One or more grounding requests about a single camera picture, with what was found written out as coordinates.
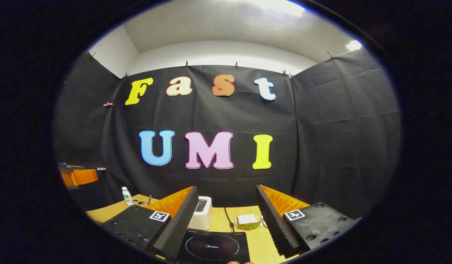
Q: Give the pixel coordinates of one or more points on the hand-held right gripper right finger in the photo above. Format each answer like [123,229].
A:
[275,227]

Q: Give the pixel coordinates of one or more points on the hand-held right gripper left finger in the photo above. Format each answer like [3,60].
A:
[174,227]

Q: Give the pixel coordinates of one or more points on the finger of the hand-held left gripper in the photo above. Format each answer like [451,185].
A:
[85,176]
[67,179]

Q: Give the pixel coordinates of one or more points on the black induction cooktop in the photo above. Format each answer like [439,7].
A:
[211,245]

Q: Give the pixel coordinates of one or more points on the sandwich on white plate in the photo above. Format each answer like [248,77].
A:
[247,220]

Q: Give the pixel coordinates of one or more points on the white toaster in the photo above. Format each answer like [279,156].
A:
[204,218]

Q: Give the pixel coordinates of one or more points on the white bottle with green label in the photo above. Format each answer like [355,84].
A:
[127,198]

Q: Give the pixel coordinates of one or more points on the ceiling light panel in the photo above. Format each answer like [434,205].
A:
[277,7]
[354,45]

